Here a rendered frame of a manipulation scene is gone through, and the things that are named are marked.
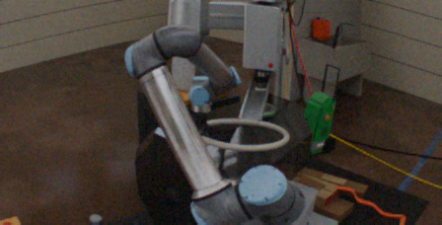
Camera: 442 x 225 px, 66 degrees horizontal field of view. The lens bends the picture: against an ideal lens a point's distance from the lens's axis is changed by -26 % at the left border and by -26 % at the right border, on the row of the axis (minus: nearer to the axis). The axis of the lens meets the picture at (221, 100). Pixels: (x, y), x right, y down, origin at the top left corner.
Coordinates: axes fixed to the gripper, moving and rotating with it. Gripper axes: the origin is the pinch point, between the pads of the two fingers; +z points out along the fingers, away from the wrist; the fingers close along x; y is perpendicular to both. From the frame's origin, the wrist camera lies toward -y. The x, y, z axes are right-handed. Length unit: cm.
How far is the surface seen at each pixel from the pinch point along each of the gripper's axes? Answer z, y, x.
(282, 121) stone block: 6, -49, 71
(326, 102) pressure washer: 22, -143, 167
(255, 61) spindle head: -34, -48, 47
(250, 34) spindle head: -52, -49, 43
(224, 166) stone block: 16.0, -10.5, 18.3
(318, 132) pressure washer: 51, -140, 160
